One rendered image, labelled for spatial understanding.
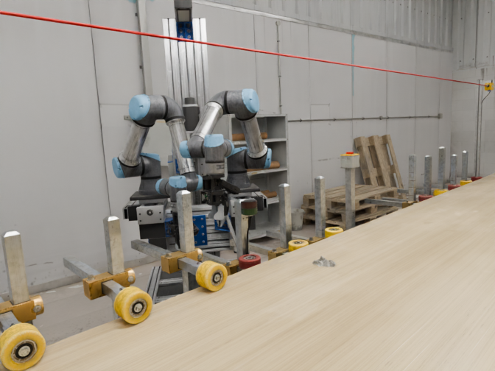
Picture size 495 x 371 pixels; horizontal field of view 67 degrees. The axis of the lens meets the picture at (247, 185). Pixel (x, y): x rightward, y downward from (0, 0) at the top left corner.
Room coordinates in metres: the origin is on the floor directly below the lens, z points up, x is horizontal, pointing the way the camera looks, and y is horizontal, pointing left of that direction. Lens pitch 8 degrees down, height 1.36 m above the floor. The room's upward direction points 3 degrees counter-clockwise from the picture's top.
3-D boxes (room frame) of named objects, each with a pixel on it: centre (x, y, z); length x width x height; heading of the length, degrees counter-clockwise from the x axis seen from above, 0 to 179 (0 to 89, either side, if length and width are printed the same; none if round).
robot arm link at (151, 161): (2.12, 0.55, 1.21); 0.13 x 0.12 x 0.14; 130
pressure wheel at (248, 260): (1.31, 0.01, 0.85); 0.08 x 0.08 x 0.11
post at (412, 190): (2.42, -1.07, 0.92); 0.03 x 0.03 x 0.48; 43
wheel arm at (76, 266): (1.08, 0.47, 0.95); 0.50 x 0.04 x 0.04; 43
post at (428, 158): (2.58, -1.26, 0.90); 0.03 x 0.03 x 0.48; 43
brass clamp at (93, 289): (1.04, 0.41, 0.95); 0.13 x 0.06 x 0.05; 133
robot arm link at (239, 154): (2.20, 0.05, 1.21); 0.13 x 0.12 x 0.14; 74
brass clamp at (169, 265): (1.21, 0.23, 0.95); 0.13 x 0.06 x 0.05; 133
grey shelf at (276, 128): (4.54, -0.05, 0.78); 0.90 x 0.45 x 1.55; 128
